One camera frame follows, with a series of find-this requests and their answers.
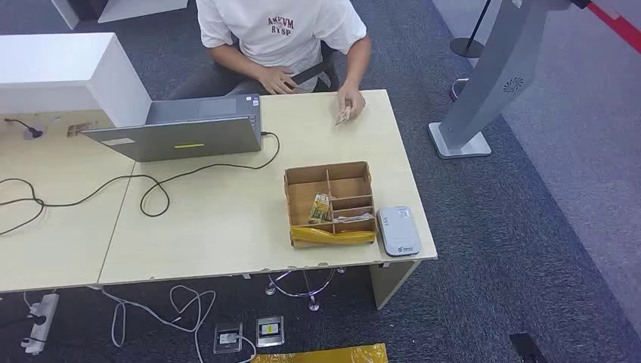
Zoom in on person's left hand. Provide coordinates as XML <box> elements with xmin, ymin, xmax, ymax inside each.
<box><xmin>337</xmin><ymin>85</ymin><xmax>367</xmax><ymax>121</ymax></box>

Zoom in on person's right hand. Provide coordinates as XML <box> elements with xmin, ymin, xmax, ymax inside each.
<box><xmin>258</xmin><ymin>66</ymin><xmax>297</xmax><ymax>95</ymax></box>

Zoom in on person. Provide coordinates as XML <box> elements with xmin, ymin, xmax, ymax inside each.
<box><xmin>167</xmin><ymin>0</ymin><xmax>373</xmax><ymax>121</ymax></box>

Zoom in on grey card reader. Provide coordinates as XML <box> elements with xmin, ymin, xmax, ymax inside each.
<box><xmin>376</xmin><ymin>206</ymin><xmax>423</xmax><ymax>258</ymax></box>

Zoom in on black office chair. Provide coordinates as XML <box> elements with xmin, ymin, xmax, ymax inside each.
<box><xmin>289</xmin><ymin>39</ymin><xmax>342</xmax><ymax>94</ymax></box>

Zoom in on brown wooden organiser box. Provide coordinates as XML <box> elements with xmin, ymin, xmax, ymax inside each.
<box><xmin>283</xmin><ymin>160</ymin><xmax>377</xmax><ymax>250</ymax></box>

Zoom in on grey laptop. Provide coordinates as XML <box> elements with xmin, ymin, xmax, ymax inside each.
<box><xmin>81</xmin><ymin>93</ymin><xmax>263</xmax><ymax>163</ymax></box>

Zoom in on pale cards in box slot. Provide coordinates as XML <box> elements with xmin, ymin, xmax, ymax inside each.
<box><xmin>333</xmin><ymin>213</ymin><xmax>376</xmax><ymax>224</ymax></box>

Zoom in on yellow plastic strip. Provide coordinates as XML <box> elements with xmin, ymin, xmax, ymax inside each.
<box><xmin>290</xmin><ymin>225</ymin><xmax>376</xmax><ymax>247</ymax></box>

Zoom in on grey kiosk stand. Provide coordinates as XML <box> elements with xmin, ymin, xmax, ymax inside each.
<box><xmin>428</xmin><ymin>0</ymin><xmax>592</xmax><ymax>160</ymax></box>

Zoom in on beige desk leg panel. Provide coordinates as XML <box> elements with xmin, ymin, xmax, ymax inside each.
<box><xmin>369</xmin><ymin>260</ymin><xmax>420</xmax><ymax>310</ymax></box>

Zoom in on chrome chair base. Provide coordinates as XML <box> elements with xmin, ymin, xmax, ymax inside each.
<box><xmin>265</xmin><ymin>268</ymin><xmax>348</xmax><ymax>312</ymax></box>

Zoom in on floor socket with yellow label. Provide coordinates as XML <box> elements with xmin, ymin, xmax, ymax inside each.
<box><xmin>255</xmin><ymin>315</ymin><xmax>286</xmax><ymax>348</ymax></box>

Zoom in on yellow plastic bag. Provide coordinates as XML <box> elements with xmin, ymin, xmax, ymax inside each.
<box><xmin>250</xmin><ymin>343</ymin><xmax>389</xmax><ymax>363</ymax></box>

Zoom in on floor socket with white plug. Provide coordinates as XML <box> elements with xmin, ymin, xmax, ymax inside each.
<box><xmin>213</xmin><ymin>321</ymin><xmax>244</xmax><ymax>355</ymax></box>

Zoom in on red barrier belt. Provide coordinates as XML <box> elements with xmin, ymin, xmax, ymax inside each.
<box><xmin>587</xmin><ymin>1</ymin><xmax>641</xmax><ymax>55</ymax></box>

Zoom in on white power strip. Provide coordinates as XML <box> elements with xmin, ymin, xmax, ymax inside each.
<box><xmin>20</xmin><ymin>293</ymin><xmax>60</xmax><ymax>355</ymax></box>

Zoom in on black laptop power cable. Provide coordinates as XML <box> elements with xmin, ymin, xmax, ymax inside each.
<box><xmin>0</xmin><ymin>131</ymin><xmax>281</xmax><ymax>237</ymax></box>

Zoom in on chrome ring base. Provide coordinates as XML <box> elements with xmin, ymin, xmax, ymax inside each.
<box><xmin>451</xmin><ymin>77</ymin><xmax>472</xmax><ymax>102</ymax></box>

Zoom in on black stanchion post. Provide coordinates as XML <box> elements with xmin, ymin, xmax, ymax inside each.
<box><xmin>449</xmin><ymin>0</ymin><xmax>494</xmax><ymax>60</ymax></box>

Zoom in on short black plug cable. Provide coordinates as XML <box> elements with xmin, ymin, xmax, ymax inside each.
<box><xmin>5</xmin><ymin>117</ymin><xmax>44</xmax><ymax>138</ymax></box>

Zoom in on white floor cable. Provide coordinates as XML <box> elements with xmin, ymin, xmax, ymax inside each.
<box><xmin>87</xmin><ymin>284</ymin><xmax>257</xmax><ymax>363</ymax></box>

